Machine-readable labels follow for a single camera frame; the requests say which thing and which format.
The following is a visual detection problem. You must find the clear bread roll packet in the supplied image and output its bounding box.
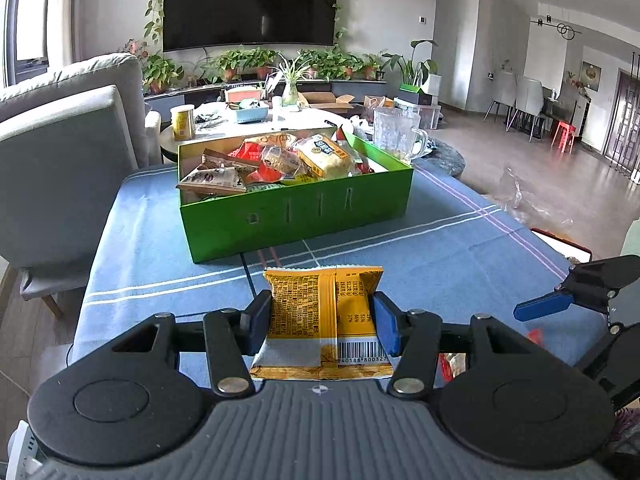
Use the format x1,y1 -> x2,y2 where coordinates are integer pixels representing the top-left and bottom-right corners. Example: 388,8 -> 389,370
260,145 -> 307,179

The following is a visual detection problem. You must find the pale curtain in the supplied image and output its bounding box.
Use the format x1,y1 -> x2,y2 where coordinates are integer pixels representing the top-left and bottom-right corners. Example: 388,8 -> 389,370
47,0 -> 81,68

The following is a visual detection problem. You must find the glass mug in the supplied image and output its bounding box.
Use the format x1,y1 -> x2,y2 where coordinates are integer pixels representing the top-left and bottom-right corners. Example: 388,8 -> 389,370
372,106 -> 430,165

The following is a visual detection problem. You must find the row of potted plants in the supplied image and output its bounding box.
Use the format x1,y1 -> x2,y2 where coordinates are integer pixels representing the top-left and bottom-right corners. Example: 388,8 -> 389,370
142,47 -> 386,95

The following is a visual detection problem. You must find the black framed window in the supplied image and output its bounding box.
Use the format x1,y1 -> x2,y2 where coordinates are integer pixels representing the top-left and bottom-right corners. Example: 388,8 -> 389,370
0,0 -> 56,88

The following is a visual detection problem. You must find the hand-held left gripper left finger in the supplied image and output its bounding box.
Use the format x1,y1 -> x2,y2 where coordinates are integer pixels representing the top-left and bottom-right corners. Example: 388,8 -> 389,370
111,290 -> 273,397

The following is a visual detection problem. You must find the brown snack packet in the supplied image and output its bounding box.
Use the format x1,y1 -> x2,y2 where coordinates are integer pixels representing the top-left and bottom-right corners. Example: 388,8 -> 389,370
176,167 -> 248,197
201,149 -> 261,171

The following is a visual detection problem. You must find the yellow cake packet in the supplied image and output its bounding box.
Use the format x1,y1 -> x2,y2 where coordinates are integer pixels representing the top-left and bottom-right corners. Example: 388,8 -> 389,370
295,134 -> 358,181

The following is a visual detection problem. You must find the clear plastic bag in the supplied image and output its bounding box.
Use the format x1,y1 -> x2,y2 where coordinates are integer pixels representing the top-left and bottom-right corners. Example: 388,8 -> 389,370
492,165 -> 576,226

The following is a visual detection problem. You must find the orange snack packet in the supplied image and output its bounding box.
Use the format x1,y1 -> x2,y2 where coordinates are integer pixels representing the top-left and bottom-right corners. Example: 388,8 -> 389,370
249,266 -> 396,381

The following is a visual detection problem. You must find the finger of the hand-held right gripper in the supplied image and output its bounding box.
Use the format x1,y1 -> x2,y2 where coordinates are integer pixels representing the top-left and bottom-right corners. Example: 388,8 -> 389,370
575,323 -> 626,398
513,255 -> 640,322

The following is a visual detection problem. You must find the yellow can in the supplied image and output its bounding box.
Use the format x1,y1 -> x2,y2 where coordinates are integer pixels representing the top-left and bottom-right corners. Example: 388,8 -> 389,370
170,104 -> 197,142

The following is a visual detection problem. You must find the spider plant in glass vase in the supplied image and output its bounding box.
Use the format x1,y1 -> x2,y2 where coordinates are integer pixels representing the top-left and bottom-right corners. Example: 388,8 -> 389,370
270,55 -> 313,107

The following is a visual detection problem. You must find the grey armchair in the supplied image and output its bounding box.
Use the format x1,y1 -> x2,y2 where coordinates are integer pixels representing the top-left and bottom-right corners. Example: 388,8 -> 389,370
0,52 -> 163,321

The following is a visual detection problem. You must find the orange plastic bag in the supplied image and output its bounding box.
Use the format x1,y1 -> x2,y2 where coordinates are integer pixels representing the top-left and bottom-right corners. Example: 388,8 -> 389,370
363,95 -> 396,123

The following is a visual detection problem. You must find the red stool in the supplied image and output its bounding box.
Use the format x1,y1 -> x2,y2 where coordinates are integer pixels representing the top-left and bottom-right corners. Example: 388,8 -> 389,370
551,121 -> 576,153

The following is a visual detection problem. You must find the dark dining table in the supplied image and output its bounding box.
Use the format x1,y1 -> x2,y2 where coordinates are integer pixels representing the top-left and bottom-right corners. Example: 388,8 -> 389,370
542,97 -> 591,141

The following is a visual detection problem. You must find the large leaf plant white pot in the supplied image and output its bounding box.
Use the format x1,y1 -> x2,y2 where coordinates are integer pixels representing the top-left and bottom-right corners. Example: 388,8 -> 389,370
382,40 -> 443,95

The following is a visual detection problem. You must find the black cable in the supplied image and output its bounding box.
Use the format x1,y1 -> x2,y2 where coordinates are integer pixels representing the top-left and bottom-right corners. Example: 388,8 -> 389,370
240,252 -> 259,301

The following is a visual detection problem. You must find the white dining chair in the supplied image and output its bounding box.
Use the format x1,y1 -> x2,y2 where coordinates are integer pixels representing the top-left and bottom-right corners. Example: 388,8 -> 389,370
510,76 -> 546,141
484,70 -> 518,126

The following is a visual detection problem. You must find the black ceiling track light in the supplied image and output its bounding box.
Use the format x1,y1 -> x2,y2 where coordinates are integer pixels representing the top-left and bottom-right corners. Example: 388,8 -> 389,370
530,16 -> 583,41

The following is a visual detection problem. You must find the dark marble round table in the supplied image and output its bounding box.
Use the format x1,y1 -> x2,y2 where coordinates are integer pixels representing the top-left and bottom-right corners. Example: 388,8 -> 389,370
360,130 -> 466,178

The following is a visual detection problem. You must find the green hanging vine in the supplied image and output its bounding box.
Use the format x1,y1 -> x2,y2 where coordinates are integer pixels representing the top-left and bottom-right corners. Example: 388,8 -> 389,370
145,0 -> 346,46

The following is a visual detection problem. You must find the framed wall picture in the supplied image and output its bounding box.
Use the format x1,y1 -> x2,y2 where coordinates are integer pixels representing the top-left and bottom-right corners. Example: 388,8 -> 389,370
580,61 -> 603,92

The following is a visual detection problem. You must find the clear storage box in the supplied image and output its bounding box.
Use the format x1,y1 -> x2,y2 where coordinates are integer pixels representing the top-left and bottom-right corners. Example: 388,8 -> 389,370
400,102 -> 443,128

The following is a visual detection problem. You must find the dark tv cabinet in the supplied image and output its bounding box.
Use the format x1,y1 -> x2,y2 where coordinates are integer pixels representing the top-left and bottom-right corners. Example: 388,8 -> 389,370
144,77 -> 388,111

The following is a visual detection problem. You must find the light blue basket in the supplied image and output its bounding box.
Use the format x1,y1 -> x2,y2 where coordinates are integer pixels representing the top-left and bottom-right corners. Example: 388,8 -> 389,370
235,105 -> 271,124

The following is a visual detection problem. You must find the red phone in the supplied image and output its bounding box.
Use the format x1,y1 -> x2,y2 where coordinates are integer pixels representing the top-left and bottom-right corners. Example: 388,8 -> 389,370
530,227 -> 594,264

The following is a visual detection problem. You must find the blue striped tablecloth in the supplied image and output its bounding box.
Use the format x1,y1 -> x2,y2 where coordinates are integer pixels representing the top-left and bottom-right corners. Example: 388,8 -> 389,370
67,157 -> 593,396

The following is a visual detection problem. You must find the red flower decoration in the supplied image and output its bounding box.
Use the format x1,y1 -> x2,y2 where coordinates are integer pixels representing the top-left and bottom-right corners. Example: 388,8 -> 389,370
120,37 -> 148,68

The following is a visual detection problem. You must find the orange box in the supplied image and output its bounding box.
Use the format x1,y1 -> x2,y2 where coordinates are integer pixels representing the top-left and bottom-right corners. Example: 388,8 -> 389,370
224,87 -> 263,103

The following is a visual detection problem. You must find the dark carved door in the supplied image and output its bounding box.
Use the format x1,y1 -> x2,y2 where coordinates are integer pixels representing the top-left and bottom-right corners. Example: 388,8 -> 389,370
602,70 -> 640,183

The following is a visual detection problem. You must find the large red snack packet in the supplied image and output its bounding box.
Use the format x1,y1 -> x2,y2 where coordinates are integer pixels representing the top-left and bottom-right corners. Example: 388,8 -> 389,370
227,132 -> 301,183

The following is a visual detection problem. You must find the green black box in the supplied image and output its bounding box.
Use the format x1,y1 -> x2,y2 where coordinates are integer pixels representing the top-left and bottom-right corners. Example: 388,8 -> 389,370
398,85 -> 436,106

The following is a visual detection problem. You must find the black television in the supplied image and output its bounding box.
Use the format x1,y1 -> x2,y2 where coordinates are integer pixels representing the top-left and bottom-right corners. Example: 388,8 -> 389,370
162,0 -> 341,53

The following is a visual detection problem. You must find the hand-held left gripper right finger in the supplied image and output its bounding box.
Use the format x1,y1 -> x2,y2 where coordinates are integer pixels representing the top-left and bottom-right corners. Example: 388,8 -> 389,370
372,291 -> 541,397

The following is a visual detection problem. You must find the green cardboard box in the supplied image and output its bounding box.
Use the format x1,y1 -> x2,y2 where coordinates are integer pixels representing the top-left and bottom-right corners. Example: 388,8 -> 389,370
177,127 -> 415,264

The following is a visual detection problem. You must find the white coffee table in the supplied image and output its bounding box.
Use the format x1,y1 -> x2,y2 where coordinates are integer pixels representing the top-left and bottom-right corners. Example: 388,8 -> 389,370
160,102 -> 361,161

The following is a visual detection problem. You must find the open cardboard box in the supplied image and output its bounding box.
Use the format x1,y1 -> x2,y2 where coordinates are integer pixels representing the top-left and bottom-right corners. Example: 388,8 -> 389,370
299,91 -> 356,116

